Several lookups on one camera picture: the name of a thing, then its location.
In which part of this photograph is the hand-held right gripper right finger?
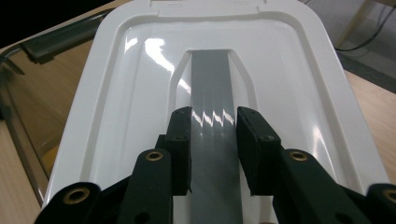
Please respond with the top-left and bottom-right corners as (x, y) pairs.
(236, 106), (284, 196)

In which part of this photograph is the white lid with grey handle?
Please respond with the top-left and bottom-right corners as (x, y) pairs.
(43, 0), (390, 224)

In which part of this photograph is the hanging black cable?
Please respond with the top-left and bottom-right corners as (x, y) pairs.
(334, 6), (396, 52)

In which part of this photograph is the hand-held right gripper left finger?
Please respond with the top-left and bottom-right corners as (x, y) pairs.
(155, 106), (192, 196)

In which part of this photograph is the transparent grey storage box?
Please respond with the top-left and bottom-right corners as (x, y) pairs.
(0, 8), (106, 206)

